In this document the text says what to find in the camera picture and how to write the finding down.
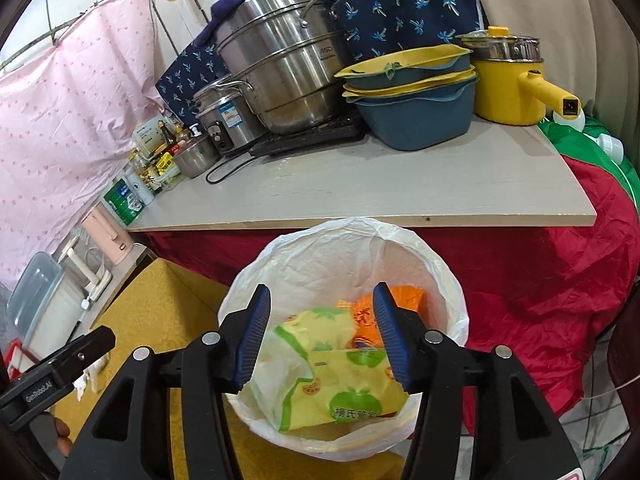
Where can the black induction cooker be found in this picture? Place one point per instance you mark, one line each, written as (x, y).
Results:
(310, 137)

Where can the cream plastic appliance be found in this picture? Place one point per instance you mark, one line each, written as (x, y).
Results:
(95, 285)

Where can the large steel stockpot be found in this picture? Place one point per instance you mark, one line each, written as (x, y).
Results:
(280, 70)

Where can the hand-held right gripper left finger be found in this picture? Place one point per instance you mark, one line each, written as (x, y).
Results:
(252, 335)

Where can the white ribbed bottle cap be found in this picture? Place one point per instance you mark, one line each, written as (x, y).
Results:
(611, 149)

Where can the green and white can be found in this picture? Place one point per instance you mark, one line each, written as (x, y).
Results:
(125, 200)

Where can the pink dotted curtain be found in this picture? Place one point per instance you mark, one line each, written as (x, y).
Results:
(60, 125)

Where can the red tablecloth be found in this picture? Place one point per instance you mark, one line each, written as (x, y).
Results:
(525, 285)

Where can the yellow green snack packet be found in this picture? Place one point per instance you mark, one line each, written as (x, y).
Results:
(340, 375)

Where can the yellow saucepan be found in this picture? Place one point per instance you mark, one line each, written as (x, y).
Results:
(500, 90)

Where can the person's left hand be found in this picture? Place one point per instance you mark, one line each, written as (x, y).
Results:
(63, 437)

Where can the white lined trash bin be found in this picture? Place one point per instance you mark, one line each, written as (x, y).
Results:
(325, 245)

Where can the orange snack packet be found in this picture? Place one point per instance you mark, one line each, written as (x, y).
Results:
(362, 325)

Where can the green vegetable scraps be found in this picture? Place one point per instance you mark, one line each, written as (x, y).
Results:
(391, 69)

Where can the gold patterned cloth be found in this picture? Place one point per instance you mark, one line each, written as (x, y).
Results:
(165, 305)

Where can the navy palm print cloth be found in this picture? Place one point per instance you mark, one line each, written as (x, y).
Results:
(400, 0)

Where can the row of condiment bottles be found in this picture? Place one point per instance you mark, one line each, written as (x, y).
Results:
(160, 165)

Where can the silver rice cooker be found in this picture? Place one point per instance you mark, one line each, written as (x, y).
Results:
(235, 120)

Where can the beige curtain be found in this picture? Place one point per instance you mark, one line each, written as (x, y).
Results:
(575, 35)

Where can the small steel container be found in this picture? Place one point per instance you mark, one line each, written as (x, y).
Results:
(195, 160)

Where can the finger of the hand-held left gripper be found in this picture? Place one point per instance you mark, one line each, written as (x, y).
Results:
(82, 352)

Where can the glass lid yellow knob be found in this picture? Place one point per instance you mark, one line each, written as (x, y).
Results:
(500, 42)

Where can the pink thermos jug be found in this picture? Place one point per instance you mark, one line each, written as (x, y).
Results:
(105, 235)

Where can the clear plastic storage box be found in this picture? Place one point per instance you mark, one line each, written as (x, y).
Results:
(35, 285)

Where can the yellow strainer basin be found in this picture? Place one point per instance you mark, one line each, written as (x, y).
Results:
(380, 94)
(425, 55)

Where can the white plastic bottle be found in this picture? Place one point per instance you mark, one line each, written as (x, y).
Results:
(570, 121)

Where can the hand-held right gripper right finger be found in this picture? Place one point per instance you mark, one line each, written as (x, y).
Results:
(392, 335)

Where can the green cloth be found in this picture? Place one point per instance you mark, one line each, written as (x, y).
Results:
(590, 160)

